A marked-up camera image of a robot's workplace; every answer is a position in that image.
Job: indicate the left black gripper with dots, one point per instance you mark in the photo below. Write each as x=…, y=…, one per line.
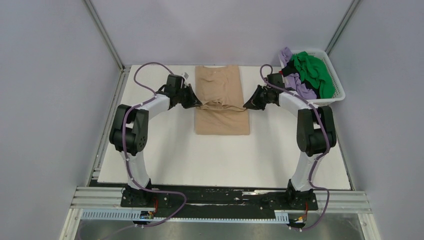
x=193, y=101

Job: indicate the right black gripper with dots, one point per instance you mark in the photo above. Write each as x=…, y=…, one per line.
x=254, y=103

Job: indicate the beige t shirt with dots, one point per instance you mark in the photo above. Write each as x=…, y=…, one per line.
x=222, y=112

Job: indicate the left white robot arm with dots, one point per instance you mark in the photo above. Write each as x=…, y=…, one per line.
x=129, y=136

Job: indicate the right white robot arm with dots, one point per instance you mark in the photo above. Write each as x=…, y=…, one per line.
x=315, y=130

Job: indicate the lavender t shirt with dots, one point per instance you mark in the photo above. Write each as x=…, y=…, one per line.
x=285, y=56

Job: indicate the black garment in basket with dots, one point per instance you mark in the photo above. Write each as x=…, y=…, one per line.
x=293, y=82

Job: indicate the green t shirt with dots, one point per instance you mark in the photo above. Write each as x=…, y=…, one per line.
x=314, y=70

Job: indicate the white plastic laundry basket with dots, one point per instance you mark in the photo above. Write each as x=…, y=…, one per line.
x=339, y=94

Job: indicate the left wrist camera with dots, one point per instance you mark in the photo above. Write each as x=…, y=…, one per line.
x=185, y=76

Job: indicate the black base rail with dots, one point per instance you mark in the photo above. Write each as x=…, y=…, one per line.
x=231, y=202

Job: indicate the white slotted cable duct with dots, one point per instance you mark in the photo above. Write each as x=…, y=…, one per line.
x=143, y=216

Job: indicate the right corner metal post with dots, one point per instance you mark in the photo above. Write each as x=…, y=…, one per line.
x=351, y=10

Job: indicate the corner metal post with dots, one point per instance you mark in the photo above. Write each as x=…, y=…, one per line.
x=351, y=10
x=104, y=33

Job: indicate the left corner metal post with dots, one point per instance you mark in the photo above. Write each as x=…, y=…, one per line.
x=104, y=33

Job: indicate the aluminium frame rail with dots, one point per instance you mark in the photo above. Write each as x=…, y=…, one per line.
x=340, y=201

